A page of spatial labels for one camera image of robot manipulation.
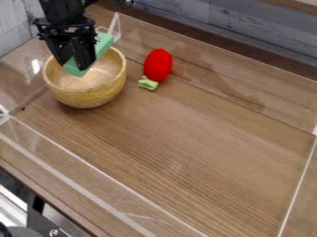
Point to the clear acrylic tray wall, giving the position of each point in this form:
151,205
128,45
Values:
99,203

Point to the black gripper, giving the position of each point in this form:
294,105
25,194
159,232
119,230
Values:
75,33

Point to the brown wooden bowl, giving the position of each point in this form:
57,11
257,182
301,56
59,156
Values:
94,89

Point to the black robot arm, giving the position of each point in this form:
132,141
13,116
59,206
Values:
63,10

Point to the red toy fruit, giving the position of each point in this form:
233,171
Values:
158,65

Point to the black table leg bracket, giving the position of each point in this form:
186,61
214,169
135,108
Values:
37,222

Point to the small green toy piece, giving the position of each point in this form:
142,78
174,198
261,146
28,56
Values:
147,84

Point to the clear acrylic corner bracket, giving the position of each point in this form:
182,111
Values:
114,28

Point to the green rectangular block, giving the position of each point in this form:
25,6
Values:
100,48

